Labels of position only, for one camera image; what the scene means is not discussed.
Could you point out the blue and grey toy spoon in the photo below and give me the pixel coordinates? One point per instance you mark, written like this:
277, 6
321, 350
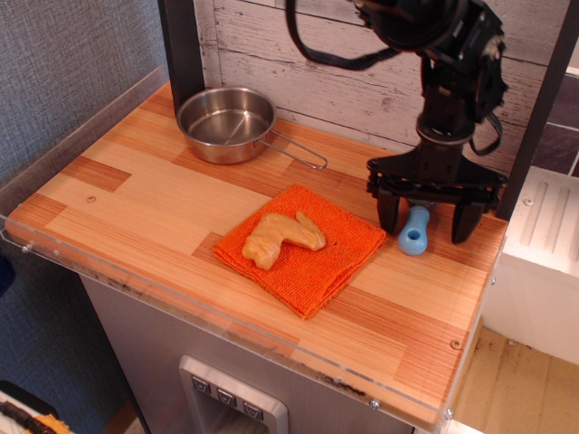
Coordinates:
413, 238

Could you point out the white toy sink unit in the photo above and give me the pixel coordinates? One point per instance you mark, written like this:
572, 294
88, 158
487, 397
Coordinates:
533, 294

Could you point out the grey toy fridge cabinet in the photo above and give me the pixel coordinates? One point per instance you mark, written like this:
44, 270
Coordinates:
150, 344

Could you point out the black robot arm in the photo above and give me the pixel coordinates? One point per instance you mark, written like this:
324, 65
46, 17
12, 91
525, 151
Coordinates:
460, 44

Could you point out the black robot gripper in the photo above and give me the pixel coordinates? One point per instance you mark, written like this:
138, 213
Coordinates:
436, 171

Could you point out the silver dispenser panel with buttons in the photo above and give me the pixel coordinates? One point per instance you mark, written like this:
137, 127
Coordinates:
230, 400

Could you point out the orange folded cloth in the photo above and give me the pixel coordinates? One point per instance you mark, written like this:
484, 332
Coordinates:
305, 280

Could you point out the yellow object at bottom left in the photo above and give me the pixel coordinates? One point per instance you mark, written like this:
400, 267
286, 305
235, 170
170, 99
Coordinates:
58, 426

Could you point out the dark vertical post right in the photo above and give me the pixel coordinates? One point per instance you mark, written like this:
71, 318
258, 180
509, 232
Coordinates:
555, 72

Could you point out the clear acrylic table guard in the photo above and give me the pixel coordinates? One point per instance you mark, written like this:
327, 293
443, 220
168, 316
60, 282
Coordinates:
389, 345

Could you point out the dark vertical post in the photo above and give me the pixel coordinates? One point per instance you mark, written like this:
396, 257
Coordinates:
182, 48
555, 72

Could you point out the tan toy chicken piece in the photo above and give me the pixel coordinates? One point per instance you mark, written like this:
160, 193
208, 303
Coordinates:
263, 245

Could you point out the dark vertical post left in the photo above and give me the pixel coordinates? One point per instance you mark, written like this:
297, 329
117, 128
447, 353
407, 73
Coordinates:
182, 48

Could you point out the stainless steel pot with handle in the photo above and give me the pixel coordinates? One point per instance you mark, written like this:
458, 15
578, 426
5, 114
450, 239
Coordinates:
233, 125

